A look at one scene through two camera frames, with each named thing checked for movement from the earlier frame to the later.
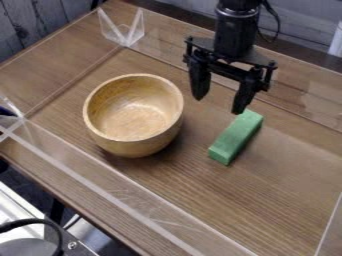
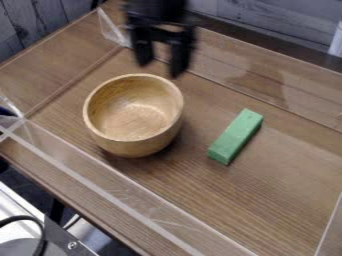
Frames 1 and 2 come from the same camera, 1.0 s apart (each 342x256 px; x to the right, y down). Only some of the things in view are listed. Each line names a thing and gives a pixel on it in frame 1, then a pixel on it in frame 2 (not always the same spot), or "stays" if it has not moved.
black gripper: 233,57 -> 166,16
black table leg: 57,211 stays
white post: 336,46 stays
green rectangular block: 236,137 stays
